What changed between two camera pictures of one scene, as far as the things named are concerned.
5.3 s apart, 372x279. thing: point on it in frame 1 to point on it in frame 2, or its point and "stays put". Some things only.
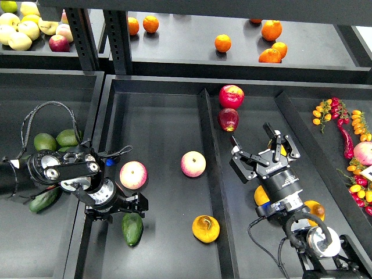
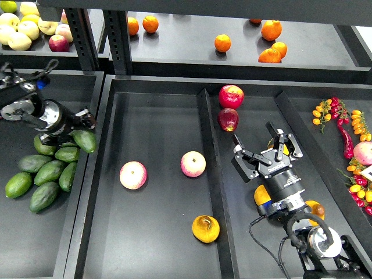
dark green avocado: x=132 y=225 to x=85 y=139
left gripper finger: x=100 y=215 to x=56 y=140
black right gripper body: x=279 y=181 stays put
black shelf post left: x=85 y=39 stays put
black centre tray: x=177 y=134 stays put
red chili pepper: x=349 y=150 stays put
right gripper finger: x=244 y=174 stays put
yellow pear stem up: x=205 y=228 stays put
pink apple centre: x=193 y=163 stays put
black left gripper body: x=107 y=200 to x=56 y=120
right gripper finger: x=294 y=152 stays put
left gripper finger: x=136 y=203 to x=83 y=120
